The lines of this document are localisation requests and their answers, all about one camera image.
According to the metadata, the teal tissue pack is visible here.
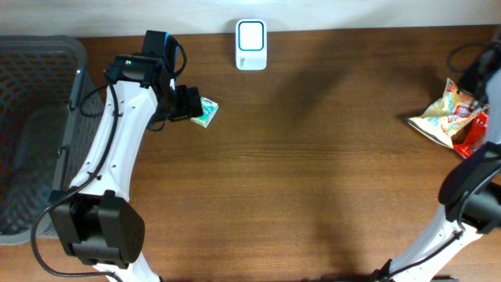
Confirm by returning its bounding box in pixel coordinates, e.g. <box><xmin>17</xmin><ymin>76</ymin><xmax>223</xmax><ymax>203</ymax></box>
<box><xmin>190</xmin><ymin>97</ymin><xmax>219</xmax><ymax>128</ymax></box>

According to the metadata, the yellow wet wipes bag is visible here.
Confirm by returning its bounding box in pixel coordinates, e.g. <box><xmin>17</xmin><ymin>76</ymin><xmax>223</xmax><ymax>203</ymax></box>
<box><xmin>406</xmin><ymin>78</ymin><xmax>488</xmax><ymax>149</ymax></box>

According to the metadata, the red snack bag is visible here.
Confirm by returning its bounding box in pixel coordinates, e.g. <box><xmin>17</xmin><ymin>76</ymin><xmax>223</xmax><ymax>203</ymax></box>
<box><xmin>453</xmin><ymin>112</ymin><xmax>488</xmax><ymax>158</ymax></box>

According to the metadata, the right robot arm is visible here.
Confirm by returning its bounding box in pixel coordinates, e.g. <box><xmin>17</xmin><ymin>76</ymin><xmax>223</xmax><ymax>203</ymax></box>
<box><xmin>370</xmin><ymin>32</ymin><xmax>500</xmax><ymax>281</ymax></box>

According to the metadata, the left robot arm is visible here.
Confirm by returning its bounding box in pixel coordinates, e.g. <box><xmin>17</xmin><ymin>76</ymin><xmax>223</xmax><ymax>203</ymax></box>
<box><xmin>44</xmin><ymin>54</ymin><xmax>203</xmax><ymax>281</ymax></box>

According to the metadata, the white barcode scanner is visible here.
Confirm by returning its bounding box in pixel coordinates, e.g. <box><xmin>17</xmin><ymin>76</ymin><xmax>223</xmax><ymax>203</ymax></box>
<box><xmin>235</xmin><ymin>19</ymin><xmax>268</xmax><ymax>71</ymax></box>

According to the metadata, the grey plastic basket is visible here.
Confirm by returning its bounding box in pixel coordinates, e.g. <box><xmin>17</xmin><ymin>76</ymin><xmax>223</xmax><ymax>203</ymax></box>
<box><xmin>1</xmin><ymin>36</ymin><xmax>104</xmax><ymax>246</ymax></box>

